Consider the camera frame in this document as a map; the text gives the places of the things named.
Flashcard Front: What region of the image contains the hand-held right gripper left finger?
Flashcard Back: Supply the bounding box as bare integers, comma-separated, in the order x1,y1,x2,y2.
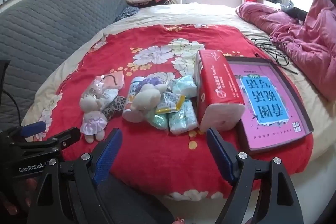
28,128,123,224

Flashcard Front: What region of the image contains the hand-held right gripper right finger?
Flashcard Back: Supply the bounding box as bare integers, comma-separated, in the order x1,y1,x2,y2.
206,128,304,224

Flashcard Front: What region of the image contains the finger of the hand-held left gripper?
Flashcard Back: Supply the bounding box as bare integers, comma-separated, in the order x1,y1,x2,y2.
45,127,81,148
20,121,47,138

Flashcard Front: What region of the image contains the plush bunny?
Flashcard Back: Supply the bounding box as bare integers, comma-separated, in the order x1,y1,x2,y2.
79,94,109,144

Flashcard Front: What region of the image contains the leopard print scrunchie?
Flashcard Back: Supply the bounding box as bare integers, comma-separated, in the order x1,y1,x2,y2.
101,95,126,119

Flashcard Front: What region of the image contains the pink book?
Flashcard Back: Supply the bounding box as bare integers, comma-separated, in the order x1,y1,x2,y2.
224,56,315,156
228,61,307,151

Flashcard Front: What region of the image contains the mint green sponge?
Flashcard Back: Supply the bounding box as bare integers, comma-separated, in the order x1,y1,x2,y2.
146,109,170,131

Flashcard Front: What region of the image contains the cream plush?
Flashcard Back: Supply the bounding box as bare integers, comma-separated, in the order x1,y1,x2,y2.
130,76,168,122

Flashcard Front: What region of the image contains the yellow sachet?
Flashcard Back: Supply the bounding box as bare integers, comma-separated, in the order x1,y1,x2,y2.
155,91,186,115

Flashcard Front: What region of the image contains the mint tissue packet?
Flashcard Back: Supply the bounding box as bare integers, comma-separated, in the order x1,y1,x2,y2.
168,75,198,98

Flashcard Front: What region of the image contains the person's left hand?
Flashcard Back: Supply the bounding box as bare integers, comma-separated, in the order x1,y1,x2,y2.
0,178,37,218

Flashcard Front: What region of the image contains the red floral blanket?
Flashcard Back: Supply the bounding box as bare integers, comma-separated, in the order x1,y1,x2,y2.
39,23,314,199

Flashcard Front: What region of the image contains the floral print tissue packet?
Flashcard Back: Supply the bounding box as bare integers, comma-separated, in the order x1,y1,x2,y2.
168,98,198,135

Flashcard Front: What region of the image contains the white floral scrunchie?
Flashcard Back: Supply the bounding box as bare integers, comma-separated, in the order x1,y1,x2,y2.
84,81,120,109

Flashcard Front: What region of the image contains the white pill bottle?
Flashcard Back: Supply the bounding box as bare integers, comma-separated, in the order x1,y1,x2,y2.
122,76,147,122

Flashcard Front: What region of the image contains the pink face mask pack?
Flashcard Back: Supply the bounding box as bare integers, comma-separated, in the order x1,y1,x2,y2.
96,70,125,89

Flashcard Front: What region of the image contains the red tissue pack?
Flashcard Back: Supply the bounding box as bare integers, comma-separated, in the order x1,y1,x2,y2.
194,49,246,132

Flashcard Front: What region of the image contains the grey quilted headboard cover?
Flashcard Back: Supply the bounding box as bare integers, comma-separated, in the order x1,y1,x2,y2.
0,0,129,132

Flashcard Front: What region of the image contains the blue patterned cloth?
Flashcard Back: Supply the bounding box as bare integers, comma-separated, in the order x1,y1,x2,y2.
115,6,139,21

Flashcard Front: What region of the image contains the pink quilt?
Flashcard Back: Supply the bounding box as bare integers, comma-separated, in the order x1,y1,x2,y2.
235,0,336,102

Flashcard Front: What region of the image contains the black garment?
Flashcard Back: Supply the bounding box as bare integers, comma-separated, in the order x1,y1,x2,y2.
282,7,309,22

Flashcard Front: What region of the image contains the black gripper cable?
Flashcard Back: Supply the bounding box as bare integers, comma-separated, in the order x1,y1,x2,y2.
1,90,21,125

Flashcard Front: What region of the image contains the black cable on bed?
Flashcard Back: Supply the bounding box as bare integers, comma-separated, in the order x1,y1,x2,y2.
244,34,300,75

